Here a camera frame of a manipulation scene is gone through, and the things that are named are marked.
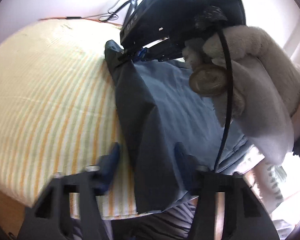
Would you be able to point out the black pants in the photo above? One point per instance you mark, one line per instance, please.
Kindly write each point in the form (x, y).
(156, 110)

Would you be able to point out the right hand white glove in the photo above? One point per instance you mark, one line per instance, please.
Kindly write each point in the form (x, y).
(266, 100)

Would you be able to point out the black mini tripod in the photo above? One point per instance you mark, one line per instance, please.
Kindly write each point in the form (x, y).
(114, 15)

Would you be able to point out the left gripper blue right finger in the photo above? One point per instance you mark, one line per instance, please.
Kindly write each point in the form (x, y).
(187, 166)

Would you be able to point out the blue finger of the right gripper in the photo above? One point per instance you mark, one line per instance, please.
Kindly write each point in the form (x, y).
(141, 55)
(127, 54)

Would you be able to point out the yellow striped towel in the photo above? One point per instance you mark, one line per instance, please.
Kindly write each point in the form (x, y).
(57, 103)

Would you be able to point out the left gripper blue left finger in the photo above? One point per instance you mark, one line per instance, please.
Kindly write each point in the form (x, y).
(107, 168)

